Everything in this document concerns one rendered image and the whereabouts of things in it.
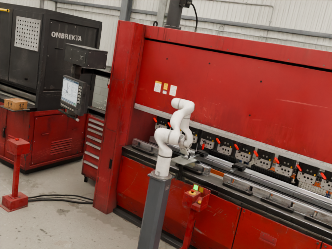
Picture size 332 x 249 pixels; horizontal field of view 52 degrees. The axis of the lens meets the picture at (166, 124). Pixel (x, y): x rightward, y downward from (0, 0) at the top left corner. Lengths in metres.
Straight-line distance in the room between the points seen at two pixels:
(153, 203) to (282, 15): 5.59
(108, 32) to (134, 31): 5.97
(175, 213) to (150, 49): 1.83
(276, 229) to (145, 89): 2.02
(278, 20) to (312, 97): 4.72
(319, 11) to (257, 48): 4.44
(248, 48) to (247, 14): 4.65
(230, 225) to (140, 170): 1.20
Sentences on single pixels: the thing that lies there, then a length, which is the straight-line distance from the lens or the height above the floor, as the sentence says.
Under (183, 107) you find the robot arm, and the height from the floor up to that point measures 1.60.
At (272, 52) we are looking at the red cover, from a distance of 3.21.
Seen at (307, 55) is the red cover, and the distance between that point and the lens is 3.13.
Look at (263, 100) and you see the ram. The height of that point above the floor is 1.79.
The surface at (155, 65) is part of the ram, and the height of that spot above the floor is 1.88.
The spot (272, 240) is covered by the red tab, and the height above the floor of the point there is 0.59.
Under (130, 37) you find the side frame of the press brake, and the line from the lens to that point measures 3.81.
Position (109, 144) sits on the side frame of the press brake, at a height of 0.88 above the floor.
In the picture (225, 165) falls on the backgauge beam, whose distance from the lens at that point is 3.77.
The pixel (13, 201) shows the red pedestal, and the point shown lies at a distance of 4.30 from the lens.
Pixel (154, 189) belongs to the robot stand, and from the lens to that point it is 3.01.
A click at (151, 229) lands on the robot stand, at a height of 0.51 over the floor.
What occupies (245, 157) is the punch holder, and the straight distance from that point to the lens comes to 3.35.
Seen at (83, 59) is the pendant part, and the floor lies 1.83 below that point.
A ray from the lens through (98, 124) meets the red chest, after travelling 4.68.
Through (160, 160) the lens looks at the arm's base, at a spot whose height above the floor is 1.15.
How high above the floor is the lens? 2.11
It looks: 13 degrees down
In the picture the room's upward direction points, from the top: 10 degrees clockwise
